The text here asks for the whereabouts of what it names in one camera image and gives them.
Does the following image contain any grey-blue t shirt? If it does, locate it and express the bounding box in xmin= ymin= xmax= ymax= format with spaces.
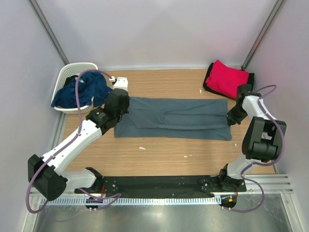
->
xmin=114 ymin=97 xmax=232 ymax=141

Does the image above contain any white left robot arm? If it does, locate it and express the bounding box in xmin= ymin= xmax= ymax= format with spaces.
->
xmin=28 ymin=87 xmax=129 ymax=201

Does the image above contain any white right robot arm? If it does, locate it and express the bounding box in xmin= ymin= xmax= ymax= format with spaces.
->
xmin=217 ymin=84 xmax=287 ymax=191

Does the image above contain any navy blue t shirt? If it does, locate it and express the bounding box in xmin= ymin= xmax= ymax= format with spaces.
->
xmin=51 ymin=72 xmax=112 ymax=108

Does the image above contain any folded pink t shirt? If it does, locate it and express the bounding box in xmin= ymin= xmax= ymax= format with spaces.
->
xmin=205 ymin=59 xmax=250 ymax=100

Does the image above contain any folded black t shirt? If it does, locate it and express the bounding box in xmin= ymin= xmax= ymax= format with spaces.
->
xmin=202 ymin=62 xmax=255 ymax=97

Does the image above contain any black garment in basket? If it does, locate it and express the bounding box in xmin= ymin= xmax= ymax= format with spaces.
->
xmin=64 ymin=75 xmax=78 ymax=87

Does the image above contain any white perforated laundry basket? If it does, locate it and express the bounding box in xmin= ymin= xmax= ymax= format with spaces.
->
xmin=51 ymin=62 xmax=98 ymax=114

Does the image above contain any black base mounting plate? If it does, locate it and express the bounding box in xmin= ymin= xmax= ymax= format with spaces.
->
xmin=84 ymin=175 xmax=247 ymax=198

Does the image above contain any left wrist camera housing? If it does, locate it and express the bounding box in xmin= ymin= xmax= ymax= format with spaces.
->
xmin=113 ymin=77 xmax=128 ymax=92

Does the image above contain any aluminium frame rail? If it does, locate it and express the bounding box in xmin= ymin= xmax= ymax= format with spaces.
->
xmin=28 ymin=174 xmax=294 ymax=197

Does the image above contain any white slotted cable duct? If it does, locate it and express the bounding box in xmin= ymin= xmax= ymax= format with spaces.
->
xmin=47 ymin=195 xmax=221 ymax=206

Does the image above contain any right aluminium corner post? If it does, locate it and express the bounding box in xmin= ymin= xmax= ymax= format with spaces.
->
xmin=241 ymin=0 xmax=286 ymax=70

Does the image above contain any aluminium corner post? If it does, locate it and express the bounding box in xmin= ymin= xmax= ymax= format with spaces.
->
xmin=241 ymin=0 xmax=286 ymax=70
xmin=28 ymin=0 xmax=69 ymax=65

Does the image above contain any left aluminium corner post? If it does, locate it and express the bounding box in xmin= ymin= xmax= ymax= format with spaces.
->
xmin=28 ymin=0 xmax=69 ymax=65

